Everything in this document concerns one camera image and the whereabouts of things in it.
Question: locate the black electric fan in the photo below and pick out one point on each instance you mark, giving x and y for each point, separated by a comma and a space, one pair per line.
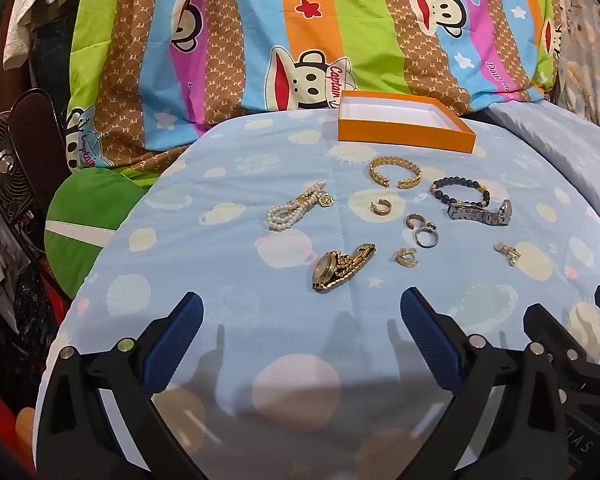
5, 170

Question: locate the green cushion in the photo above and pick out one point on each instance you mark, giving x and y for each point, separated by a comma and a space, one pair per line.
80, 200

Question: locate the silver wristwatch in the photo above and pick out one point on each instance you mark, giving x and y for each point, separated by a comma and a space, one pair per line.
475, 214

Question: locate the dark hanging garment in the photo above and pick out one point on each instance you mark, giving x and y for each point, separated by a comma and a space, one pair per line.
55, 65

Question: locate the pale blue pillow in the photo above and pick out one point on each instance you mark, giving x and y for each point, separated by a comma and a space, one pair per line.
555, 130

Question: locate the striped cartoon monkey blanket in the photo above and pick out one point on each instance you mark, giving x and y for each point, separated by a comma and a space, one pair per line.
330, 35

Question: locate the pearl drop earring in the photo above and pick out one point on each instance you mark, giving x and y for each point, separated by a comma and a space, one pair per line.
502, 247

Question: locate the orange jewelry box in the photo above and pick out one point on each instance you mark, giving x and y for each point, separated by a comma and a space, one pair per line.
380, 135

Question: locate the white lace garment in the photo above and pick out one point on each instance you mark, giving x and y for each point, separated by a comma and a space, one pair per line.
35, 10

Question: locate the gold hoop earring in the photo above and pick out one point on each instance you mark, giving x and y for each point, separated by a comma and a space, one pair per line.
381, 210

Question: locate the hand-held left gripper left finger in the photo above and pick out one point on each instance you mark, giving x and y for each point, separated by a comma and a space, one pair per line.
175, 340

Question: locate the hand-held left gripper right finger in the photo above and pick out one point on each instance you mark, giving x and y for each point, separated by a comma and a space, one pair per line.
430, 340

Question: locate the gold wristwatch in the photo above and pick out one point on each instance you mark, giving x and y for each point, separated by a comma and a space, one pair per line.
327, 265

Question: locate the dark brown chair back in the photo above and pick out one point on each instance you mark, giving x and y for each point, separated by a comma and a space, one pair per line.
35, 125

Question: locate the floral curtain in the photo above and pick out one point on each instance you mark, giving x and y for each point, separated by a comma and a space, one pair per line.
587, 60

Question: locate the dark patterned cloth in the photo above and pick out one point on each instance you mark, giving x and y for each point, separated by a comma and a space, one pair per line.
15, 320

